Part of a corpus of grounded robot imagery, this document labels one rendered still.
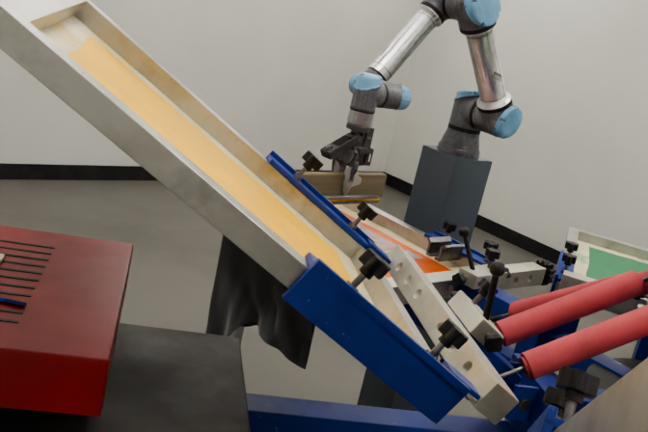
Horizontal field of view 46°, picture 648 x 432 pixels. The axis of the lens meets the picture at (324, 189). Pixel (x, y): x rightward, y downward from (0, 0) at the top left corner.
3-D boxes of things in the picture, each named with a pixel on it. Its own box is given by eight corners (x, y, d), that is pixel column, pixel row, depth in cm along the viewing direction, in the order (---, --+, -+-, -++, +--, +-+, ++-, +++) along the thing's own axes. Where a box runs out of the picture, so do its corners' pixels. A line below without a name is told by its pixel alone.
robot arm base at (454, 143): (458, 148, 284) (465, 122, 282) (487, 160, 273) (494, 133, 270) (428, 146, 275) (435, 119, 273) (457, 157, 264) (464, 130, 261)
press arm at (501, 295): (458, 297, 192) (463, 279, 191) (472, 294, 196) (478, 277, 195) (513, 328, 180) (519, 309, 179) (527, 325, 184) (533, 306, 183)
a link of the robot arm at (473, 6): (497, 119, 271) (465, -26, 241) (528, 129, 259) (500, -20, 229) (472, 136, 267) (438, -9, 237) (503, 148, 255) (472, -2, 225)
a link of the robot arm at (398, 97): (393, 80, 239) (365, 76, 232) (417, 88, 230) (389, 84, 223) (388, 105, 241) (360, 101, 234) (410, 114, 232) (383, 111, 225)
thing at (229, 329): (204, 334, 245) (229, 209, 235) (214, 332, 248) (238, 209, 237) (289, 410, 212) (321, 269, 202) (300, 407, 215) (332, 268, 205)
